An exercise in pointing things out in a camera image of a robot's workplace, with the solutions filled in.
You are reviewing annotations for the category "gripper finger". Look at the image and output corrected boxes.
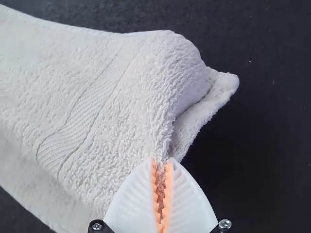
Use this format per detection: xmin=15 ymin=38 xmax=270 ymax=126
xmin=87 ymin=157 xmax=160 ymax=233
xmin=157 ymin=157 xmax=232 ymax=233

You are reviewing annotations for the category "pale towel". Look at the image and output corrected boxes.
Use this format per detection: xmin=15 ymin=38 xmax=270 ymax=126
xmin=0 ymin=3 xmax=240 ymax=233

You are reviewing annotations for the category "black mat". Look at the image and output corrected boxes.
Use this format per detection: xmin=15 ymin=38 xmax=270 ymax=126
xmin=0 ymin=0 xmax=311 ymax=233

